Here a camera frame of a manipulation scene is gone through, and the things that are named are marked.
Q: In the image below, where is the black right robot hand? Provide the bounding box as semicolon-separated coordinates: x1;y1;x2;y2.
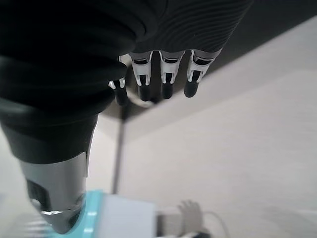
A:
0;0;253;235

